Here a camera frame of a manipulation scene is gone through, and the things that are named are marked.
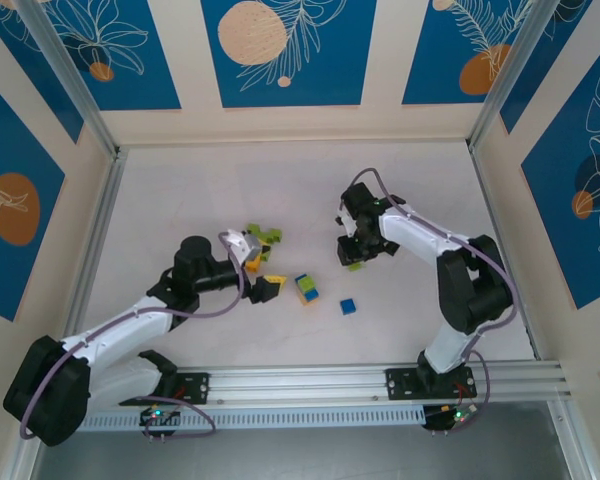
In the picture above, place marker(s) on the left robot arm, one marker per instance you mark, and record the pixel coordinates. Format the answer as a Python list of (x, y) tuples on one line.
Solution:
[(120, 325)]

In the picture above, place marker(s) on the blue two-by-four lego brick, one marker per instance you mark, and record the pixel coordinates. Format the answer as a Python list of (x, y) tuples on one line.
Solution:
[(301, 279)]

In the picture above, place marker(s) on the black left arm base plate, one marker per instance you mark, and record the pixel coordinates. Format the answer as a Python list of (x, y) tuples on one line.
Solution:
[(195, 387)]

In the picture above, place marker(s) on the grey metal panel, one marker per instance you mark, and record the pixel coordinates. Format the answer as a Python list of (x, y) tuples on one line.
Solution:
[(305, 455)]

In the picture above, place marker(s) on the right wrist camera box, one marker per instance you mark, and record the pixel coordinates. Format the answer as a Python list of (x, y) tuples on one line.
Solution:
[(348, 251)]

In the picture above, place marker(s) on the aluminium side rail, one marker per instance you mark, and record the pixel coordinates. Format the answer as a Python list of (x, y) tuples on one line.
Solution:
[(101, 225), (489, 200)]

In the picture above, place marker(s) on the blue two-by-two lego brick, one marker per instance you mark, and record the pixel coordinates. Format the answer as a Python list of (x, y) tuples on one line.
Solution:
[(348, 306)]

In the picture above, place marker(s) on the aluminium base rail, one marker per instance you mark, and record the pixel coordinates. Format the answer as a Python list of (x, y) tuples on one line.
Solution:
[(305, 380)]

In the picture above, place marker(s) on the green two-by-four lego brick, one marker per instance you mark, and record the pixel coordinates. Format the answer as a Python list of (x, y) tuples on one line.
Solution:
[(253, 230), (356, 268), (264, 240)]

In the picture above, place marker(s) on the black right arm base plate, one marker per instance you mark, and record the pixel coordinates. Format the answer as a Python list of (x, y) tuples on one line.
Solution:
[(400, 382)]

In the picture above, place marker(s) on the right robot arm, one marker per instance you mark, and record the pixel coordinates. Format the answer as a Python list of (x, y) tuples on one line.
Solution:
[(415, 235)]

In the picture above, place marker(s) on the black lego brick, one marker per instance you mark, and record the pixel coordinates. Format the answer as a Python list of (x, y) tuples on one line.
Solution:
[(390, 248)]

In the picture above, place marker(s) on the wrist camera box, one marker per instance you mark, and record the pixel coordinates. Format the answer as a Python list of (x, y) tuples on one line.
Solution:
[(348, 251), (242, 244)]

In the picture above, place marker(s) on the aluminium frame post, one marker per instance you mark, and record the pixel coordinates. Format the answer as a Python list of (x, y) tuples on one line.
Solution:
[(506, 75), (71, 75)]

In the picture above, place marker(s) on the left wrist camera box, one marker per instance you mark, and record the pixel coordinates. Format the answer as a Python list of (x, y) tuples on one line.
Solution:
[(242, 244)]

